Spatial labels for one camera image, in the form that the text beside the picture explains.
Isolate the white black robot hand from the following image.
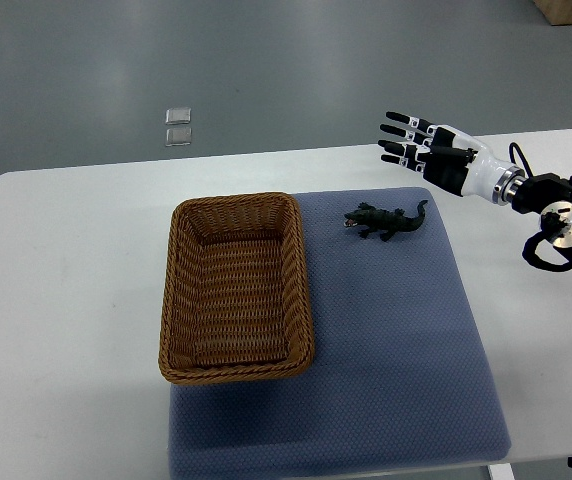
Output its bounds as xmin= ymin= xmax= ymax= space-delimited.
xmin=378 ymin=111 xmax=526 ymax=205

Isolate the dark toy crocodile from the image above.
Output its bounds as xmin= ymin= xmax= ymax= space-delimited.
xmin=344 ymin=200 xmax=428 ymax=242

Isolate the brown wicker basket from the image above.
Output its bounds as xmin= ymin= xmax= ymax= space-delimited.
xmin=158 ymin=192 xmax=315 ymax=386

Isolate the blue grey fabric mat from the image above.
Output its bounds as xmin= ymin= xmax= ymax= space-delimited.
xmin=168 ymin=187 xmax=511 ymax=479

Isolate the white table leg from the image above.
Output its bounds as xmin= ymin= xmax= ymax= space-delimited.
xmin=487 ymin=463 xmax=516 ymax=480

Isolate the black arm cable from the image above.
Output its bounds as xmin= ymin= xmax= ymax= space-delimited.
xmin=507 ymin=142 xmax=535 ymax=179

